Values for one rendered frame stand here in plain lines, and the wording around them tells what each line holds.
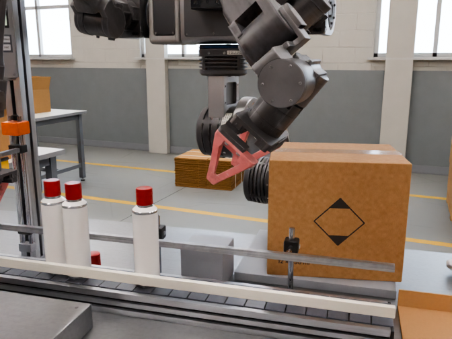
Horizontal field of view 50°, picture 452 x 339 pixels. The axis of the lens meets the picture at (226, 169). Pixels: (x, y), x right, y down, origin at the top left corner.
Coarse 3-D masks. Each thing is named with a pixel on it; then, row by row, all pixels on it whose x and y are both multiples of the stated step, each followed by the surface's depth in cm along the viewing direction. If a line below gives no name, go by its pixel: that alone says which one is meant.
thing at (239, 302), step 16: (0, 272) 105; (16, 272) 105; (32, 272) 105; (112, 288) 98; (128, 288) 98; (144, 288) 98; (160, 288) 98; (224, 304) 92; (240, 304) 91; (256, 304) 91; (272, 304) 91; (352, 320) 86; (368, 320) 86; (384, 320) 86
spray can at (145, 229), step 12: (144, 192) 94; (144, 204) 95; (144, 216) 94; (156, 216) 96; (144, 228) 95; (156, 228) 96; (144, 240) 95; (156, 240) 97; (144, 252) 96; (156, 252) 97; (144, 264) 96; (156, 264) 98
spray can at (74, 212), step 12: (72, 192) 98; (72, 204) 98; (84, 204) 99; (72, 216) 98; (84, 216) 100; (72, 228) 99; (84, 228) 100; (72, 240) 100; (84, 240) 101; (72, 252) 100; (84, 252) 101; (72, 264) 101; (84, 264) 101; (72, 276) 101
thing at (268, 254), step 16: (0, 224) 111; (16, 224) 111; (112, 240) 104; (128, 240) 103; (160, 240) 101; (256, 256) 96; (272, 256) 95; (288, 256) 94; (304, 256) 93; (320, 256) 93
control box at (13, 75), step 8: (8, 0) 107; (8, 8) 108; (8, 16) 108; (8, 32) 109; (8, 56) 110; (8, 64) 110; (16, 64) 111; (8, 72) 110; (16, 72) 111; (8, 80) 111
